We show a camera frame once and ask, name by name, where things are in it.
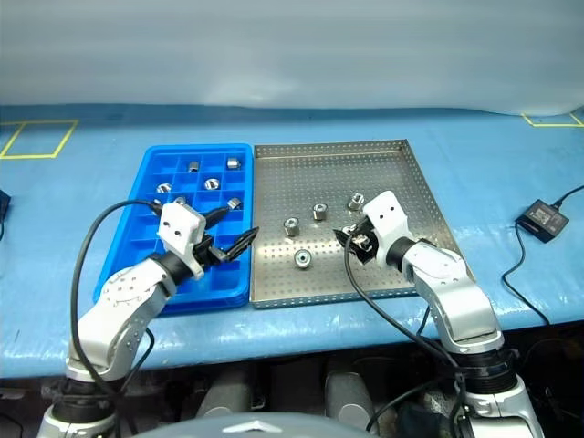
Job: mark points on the perforated metal tray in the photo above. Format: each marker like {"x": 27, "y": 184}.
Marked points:
{"x": 319, "y": 173}

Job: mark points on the blue plastic table cover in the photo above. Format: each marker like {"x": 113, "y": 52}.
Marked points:
{"x": 319, "y": 333}

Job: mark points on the blue compartment tray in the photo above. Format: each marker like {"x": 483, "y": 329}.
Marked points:
{"x": 137, "y": 228}

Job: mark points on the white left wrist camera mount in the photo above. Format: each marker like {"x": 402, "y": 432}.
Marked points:
{"x": 180, "y": 228}

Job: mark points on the small black device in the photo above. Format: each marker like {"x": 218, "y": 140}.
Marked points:
{"x": 3, "y": 201}

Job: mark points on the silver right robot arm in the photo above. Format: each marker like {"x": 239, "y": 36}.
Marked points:
{"x": 456, "y": 296}

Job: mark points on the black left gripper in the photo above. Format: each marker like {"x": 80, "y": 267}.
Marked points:
{"x": 207, "y": 253}

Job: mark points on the black power adapter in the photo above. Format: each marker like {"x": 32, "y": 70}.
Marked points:
{"x": 543, "y": 219}

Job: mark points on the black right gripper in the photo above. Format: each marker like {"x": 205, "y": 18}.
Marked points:
{"x": 375, "y": 251}

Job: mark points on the grey robot torso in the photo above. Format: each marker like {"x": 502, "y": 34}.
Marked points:
{"x": 255, "y": 429}

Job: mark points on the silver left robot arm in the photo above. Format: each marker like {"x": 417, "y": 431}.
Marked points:
{"x": 118, "y": 292}

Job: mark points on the dark grey rounded shape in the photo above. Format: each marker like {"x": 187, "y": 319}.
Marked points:
{"x": 349, "y": 394}

